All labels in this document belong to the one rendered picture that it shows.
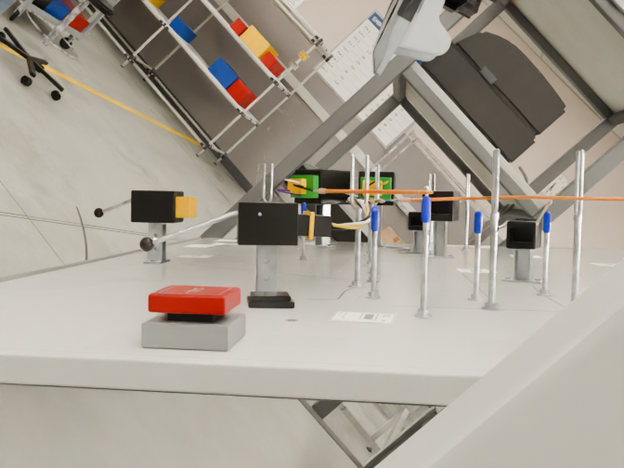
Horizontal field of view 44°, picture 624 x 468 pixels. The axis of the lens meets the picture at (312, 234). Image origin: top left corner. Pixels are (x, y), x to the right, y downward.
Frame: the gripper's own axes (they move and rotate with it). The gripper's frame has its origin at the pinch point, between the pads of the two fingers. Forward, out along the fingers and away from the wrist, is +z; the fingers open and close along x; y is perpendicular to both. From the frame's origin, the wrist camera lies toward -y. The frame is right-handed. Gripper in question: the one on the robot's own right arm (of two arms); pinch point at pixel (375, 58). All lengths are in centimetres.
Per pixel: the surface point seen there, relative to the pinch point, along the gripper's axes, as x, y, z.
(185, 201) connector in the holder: 34.5, -10.2, 20.6
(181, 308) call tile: -22.2, -7.3, 25.1
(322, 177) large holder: 67, 10, 7
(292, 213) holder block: 0.6, -0.7, 16.3
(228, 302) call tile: -21.8, -4.8, 23.6
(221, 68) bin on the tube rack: 725, -38, -98
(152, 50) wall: 858, -123, -99
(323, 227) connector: 1.4, 2.7, 16.3
